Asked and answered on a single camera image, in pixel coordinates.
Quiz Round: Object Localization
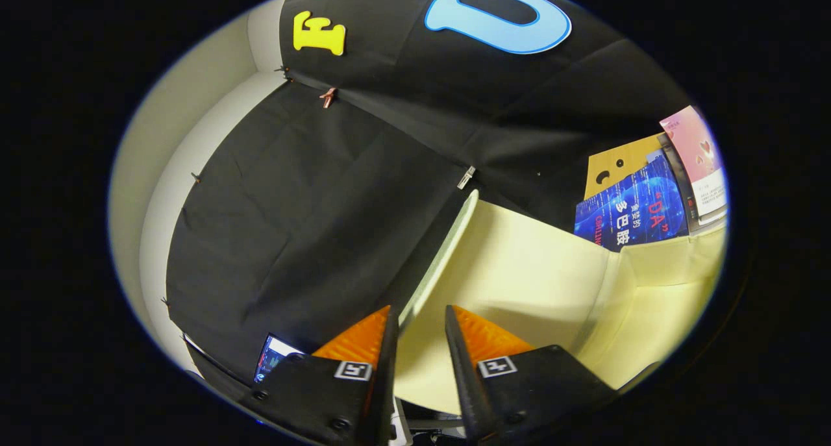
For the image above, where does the cream fabric storage box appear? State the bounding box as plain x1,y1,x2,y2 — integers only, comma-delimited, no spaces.
393,190,728,415

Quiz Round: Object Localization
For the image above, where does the dark cover book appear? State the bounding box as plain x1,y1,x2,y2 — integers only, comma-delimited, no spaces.
662,134,701,232

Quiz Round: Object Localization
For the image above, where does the blue cover book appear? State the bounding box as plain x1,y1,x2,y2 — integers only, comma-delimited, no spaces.
575,151,689,251

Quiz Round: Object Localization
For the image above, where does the flat screen device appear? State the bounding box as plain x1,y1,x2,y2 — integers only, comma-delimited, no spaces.
254,334,303,384

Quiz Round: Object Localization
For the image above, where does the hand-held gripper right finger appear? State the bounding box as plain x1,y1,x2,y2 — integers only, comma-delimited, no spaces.
445,305,617,443

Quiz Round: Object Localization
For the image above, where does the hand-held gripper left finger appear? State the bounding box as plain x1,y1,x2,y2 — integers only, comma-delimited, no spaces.
240,305,400,446

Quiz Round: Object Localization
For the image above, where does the pink cover book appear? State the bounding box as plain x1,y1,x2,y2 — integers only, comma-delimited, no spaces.
660,106,728,216

